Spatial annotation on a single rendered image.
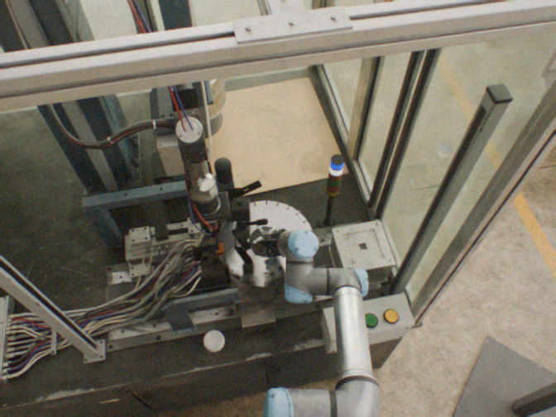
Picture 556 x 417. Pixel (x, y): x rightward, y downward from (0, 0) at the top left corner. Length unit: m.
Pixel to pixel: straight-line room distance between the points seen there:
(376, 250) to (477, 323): 1.13
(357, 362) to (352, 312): 0.14
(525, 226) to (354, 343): 2.10
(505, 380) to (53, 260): 2.10
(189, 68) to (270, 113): 1.68
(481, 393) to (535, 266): 0.81
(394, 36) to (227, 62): 0.20
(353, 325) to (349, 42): 0.75
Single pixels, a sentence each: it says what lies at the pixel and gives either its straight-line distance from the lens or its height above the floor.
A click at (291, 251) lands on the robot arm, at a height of 1.27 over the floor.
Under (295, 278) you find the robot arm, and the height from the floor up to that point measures 1.23.
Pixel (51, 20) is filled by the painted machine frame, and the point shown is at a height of 1.55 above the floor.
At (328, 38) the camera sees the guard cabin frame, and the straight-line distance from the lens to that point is 0.59.
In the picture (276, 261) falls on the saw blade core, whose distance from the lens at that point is 1.62.
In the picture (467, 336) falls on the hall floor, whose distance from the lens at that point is 2.69.
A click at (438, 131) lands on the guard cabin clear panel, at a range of 1.33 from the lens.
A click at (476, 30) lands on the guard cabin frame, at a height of 2.02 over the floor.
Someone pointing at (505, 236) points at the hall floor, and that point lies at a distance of 3.03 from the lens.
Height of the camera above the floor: 2.41
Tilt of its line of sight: 58 degrees down
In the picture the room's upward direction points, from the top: straight up
